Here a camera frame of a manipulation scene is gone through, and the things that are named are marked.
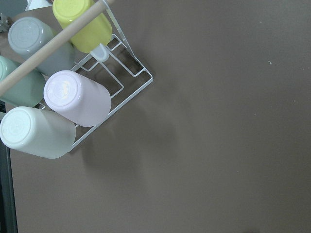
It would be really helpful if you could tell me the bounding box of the white cup on rack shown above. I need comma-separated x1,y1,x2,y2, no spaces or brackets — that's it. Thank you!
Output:
0,106,76,159

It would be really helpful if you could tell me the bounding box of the wooden rack handle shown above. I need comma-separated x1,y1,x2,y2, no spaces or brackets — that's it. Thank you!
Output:
0,0,114,96

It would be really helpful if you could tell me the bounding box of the pink cup on rack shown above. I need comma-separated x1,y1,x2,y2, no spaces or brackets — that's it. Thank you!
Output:
44,70,112,127

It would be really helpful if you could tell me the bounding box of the grey cup on rack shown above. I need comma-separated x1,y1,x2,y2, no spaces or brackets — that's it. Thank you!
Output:
8,17,75,76

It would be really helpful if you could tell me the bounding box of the white wire cup rack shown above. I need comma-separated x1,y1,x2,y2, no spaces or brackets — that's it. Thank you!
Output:
70,6,153,150

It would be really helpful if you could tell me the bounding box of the yellow cup on rack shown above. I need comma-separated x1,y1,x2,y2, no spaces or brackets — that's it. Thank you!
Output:
52,0,113,54

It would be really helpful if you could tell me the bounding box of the mint cup on rack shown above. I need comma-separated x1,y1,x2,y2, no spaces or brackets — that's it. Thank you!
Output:
0,56,46,107

